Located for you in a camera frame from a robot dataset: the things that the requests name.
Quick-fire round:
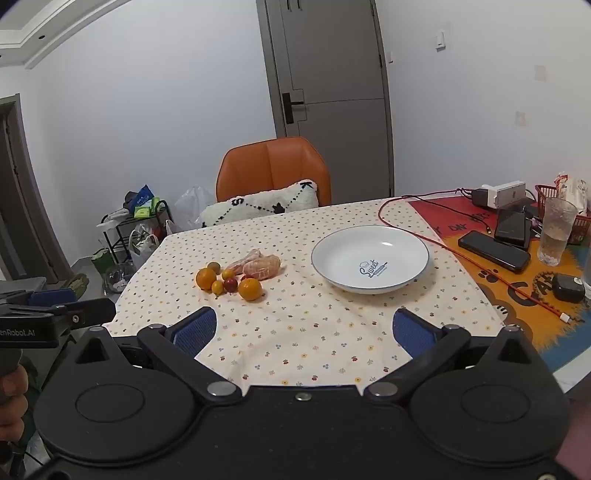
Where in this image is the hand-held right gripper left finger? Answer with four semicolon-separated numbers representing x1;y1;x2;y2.
51;307;243;407

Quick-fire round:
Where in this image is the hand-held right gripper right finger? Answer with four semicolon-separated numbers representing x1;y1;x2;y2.
362;308;557;406

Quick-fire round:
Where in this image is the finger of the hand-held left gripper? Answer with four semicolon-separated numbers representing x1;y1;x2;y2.
28;288;77;306
46;297;116;330

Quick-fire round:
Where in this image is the white plate with blue rim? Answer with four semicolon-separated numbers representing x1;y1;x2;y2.
311;225;430;295

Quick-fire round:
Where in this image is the wide peeled citrus piece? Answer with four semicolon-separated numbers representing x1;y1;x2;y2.
242;256;282;281

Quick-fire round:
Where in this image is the person's left hand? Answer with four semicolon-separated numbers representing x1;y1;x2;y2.
0;364;30;441

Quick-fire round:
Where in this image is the green slipper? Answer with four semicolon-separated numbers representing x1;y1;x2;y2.
58;273;89;301

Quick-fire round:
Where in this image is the green bag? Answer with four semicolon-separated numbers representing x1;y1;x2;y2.
91;249;112;278

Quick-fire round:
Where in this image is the slim peeled citrus segment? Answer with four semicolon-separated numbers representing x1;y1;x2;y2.
224;249;262;276

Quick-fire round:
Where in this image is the white tote bag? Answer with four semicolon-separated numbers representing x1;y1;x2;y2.
128;225;160;268

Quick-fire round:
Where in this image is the black metal shelf rack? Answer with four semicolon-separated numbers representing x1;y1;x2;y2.
99;200;174;268

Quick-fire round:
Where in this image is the dotted cream tablecloth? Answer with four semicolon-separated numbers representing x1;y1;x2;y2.
102;198;506;388

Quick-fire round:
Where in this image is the colourful cartoon table mat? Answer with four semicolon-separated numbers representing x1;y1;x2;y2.
409;194;591;370

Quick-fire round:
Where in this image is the black smartphone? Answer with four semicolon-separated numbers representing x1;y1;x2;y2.
458;230;532;272

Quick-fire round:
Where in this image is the green packet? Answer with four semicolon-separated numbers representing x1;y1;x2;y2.
135;199;168;217

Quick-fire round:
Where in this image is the white plastic bag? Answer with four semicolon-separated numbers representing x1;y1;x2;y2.
174;185;217;232

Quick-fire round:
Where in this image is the blue packet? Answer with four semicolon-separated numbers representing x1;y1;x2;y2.
127;185;155;208

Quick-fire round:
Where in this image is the black power bank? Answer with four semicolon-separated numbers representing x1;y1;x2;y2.
494;209;534;250

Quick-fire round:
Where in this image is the white fluffy pillow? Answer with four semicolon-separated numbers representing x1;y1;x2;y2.
201;179;320;228

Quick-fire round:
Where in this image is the small black case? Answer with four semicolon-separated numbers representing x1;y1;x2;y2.
551;273;587;304

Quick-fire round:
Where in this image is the white power adapter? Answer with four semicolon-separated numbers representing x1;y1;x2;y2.
480;181;527;208

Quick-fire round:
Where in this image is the clear drinking glass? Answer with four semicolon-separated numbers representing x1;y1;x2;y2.
537;198;579;267

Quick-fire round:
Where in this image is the orange leather chair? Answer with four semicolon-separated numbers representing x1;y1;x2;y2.
216;137;332;207

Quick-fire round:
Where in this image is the red plastic basket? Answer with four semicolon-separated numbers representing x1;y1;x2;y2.
536;184;591;245

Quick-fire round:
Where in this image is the snack packet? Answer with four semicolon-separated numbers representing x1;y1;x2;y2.
554;173;590;215

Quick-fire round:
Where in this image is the grey door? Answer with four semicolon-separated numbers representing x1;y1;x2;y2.
256;0;395;199

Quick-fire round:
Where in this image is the dark doorway frame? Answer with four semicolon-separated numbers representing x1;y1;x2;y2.
0;95;72;282

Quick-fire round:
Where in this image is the red cable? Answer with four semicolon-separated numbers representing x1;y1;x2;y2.
378;187;573;324

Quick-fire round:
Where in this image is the black cable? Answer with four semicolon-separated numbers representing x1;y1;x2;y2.
402;187;476;202

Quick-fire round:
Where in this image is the black door handle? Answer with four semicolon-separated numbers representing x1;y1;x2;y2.
281;91;305;124

